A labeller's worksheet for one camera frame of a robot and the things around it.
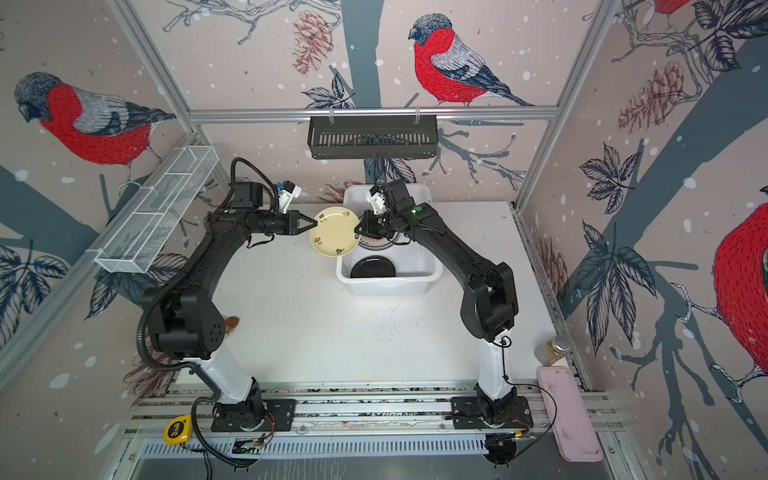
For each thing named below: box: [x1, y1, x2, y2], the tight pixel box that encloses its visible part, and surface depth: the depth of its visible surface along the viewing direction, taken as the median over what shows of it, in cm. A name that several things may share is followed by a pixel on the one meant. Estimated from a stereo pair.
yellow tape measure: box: [164, 414, 193, 445], surface depth 71 cm
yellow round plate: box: [309, 206, 360, 258], surface depth 85 cm
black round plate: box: [350, 256, 396, 278], surface depth 103 cm
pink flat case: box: [537, 366, 603, 463], surface depth 71 cm
